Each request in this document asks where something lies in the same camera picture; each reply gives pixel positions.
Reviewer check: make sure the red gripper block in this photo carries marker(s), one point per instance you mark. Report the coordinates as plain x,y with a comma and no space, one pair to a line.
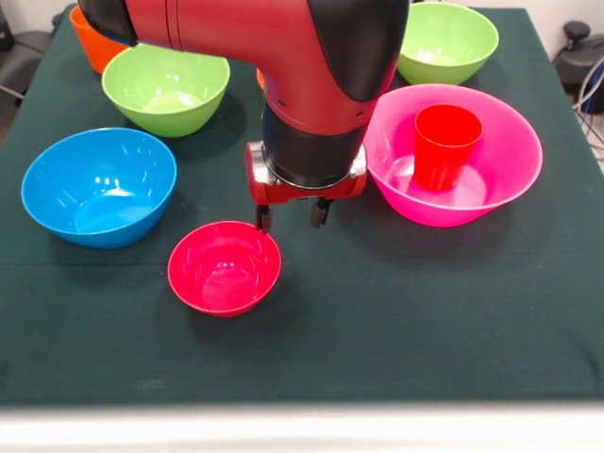
302,194

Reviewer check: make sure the small crimson pink bowl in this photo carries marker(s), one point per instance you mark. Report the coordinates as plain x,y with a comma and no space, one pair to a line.
224,273

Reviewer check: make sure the red cup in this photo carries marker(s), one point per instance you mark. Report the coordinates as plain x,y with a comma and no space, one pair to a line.
443,156

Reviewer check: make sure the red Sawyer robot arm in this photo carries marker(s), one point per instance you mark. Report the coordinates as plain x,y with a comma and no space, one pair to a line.
283,47

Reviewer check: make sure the large magenta bowl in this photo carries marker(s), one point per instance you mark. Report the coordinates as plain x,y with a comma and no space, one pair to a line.
391,151

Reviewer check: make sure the dark green table cloth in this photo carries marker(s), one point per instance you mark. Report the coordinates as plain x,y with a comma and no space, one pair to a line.
302,354

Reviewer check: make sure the lime green bowl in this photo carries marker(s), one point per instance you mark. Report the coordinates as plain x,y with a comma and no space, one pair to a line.
448,42
165,118

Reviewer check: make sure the light blue bowl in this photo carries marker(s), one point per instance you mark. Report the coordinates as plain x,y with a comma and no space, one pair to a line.
94,189

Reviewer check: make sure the orange cup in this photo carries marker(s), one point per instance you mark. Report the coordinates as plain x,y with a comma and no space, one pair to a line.
94,54

